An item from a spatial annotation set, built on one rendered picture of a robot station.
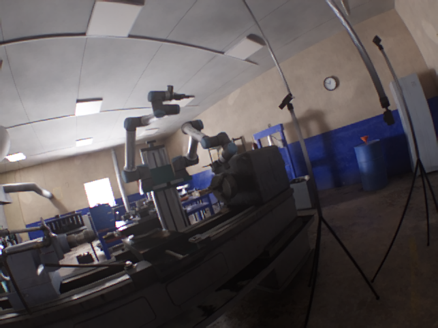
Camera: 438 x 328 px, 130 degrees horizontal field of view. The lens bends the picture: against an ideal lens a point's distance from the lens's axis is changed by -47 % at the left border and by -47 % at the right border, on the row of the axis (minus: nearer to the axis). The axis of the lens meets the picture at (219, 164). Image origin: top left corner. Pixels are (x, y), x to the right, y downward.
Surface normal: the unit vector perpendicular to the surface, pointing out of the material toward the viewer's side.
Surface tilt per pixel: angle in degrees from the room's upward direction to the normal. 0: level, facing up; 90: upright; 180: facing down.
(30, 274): 66
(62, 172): 90
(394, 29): 90
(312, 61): 90
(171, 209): 90
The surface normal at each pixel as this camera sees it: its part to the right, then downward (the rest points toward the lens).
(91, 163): 0.64, -0.21
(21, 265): 0.51, -0.51
